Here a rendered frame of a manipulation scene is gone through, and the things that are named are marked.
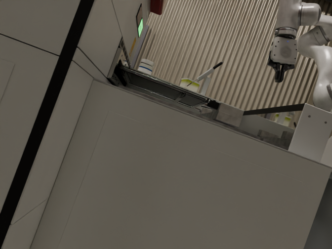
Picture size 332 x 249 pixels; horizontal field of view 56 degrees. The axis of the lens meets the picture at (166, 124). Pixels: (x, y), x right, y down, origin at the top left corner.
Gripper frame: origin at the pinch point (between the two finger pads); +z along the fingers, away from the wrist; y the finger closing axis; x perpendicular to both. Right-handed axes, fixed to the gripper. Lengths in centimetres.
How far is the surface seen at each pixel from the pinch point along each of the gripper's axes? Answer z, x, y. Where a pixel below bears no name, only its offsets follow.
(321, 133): 21.5, -40.0, -2.4
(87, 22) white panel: 10, -66, -61
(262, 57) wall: -54, 177, 51
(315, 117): 17.6, -40.0, -4.7
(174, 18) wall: -79, 183, -38
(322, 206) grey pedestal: 45, -18, 14
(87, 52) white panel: 14, -60, -62
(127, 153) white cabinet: 33, -46, -52
